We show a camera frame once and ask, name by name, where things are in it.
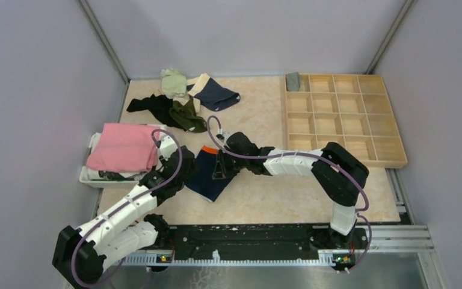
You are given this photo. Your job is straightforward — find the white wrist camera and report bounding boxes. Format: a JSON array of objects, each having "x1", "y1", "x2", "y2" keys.
[
  {"x1": 217, "y1": 132, "x2": 230, "y2": 146},
  {"x1": 156, "y1": 134, "x2": 178, "y2": 160}
]

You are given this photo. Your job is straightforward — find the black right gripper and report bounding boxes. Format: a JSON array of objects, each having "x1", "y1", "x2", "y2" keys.
[{"x1": 213, "y1": 148, "x2": 249, "y2": 179}]

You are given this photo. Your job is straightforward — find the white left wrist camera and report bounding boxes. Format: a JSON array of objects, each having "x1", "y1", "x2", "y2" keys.
[{"x1": 156, "y1": 134, "x2": 178, "y2": 160}]

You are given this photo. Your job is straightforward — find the grey underwear white waistband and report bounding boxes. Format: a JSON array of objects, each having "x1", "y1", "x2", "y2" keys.
[{"x1": 285, "y1": 72, "x2": 301, "y2": 92}]

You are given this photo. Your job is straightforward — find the navy underwear cream waistband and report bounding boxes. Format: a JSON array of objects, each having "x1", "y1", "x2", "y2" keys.
[{"x1": 186, "y1": 73, "x2": 241, "y2": 111}]

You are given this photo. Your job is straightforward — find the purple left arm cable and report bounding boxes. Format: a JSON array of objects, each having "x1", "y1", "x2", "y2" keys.
[{"x1": 70, "y1": 128, "x2": 184, "y2": 289}]

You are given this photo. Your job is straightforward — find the wooden compartment tray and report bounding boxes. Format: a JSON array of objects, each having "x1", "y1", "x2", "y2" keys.
[{"x1": 284, "y1": 73, "x2": 408, "y2": 169}]

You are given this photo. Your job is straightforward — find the dark green underwear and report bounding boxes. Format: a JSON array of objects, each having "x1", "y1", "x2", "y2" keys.
[{"x1": 169, "y1": 98, "x2": 208, "y2": 133}]

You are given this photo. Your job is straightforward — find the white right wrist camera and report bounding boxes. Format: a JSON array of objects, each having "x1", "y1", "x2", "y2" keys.
[{"x1": 217, "y1": 132, "x2": 230, "y2": 146}]

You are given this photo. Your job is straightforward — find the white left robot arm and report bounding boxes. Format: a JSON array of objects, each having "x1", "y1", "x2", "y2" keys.
[{"x1": 52, "y1": 146, "x2": 196, "y2": 288}]

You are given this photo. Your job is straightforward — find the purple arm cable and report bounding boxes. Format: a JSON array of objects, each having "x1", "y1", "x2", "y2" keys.
[
  {"x1": 206, "y1": 116, "x2": 373, "y2": 274},
  {"x1": 70, "y1": 128, "x2": 184, "y2": 289}
]

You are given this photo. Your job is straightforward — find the light green underwear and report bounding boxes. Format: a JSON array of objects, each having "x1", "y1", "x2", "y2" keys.
[{"x1": 161, "y1": 69, "x2": 187, "y2": 98}]

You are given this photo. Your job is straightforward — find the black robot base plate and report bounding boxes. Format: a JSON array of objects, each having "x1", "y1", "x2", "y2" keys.
[{"x1": 145, "y1": 223, "x2": 368, "y2": 261}]

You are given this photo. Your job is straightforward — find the navy orange underwear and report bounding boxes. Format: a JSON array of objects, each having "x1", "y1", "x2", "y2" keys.
[{"x1": 185, "y1": 146, "x2": 232, "y2": 203}]

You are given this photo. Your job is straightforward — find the black underwear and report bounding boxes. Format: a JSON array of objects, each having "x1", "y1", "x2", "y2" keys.
[{"x1": 126, "y1": 95, "x2": 183, "y2": 129}]

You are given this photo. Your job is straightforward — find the aluminium frame rail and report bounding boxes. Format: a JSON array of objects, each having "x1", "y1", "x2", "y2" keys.
[{"x1": 61, "y1": 225, "x2": 451, "y2": 289}]

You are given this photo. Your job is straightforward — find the white perforated plastic basket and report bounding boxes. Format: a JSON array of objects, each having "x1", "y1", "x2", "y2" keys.
[{"x1": 79, "y1": 131, "x2": 158, "y2": 188}]

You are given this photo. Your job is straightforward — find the white folded cloth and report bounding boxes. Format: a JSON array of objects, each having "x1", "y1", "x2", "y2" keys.
[{"x1": 85, "y1": 124, "x2": 173, "y2": 182}]

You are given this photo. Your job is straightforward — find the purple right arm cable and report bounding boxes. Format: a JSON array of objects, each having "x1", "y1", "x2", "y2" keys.
[{"x1": 206, "y1": 116, "x2": 373, "y2": 274}]

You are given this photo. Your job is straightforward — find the pink folded cloth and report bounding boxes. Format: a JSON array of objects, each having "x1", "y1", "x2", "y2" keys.
[{"x1": 86, "y1": 122, "x2": 162, "y2": 173}]

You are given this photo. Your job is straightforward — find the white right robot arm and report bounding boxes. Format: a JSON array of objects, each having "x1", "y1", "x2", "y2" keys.
[{"x1": 212, "y1": 132, "x2": 369, "y2": 248}]

